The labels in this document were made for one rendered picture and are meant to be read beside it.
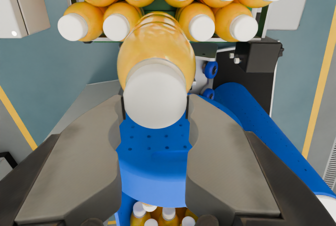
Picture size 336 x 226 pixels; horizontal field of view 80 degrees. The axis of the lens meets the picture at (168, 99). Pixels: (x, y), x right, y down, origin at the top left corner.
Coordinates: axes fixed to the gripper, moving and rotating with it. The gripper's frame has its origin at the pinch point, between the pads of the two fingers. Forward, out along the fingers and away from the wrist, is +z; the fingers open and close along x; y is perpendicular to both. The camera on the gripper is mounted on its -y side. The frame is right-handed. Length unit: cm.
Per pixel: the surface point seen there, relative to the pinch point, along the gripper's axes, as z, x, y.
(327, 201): 28, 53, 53
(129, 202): 29, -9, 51
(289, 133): 132, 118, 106
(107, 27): 22.6, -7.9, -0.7
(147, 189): 9.2, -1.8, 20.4
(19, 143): 134, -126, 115
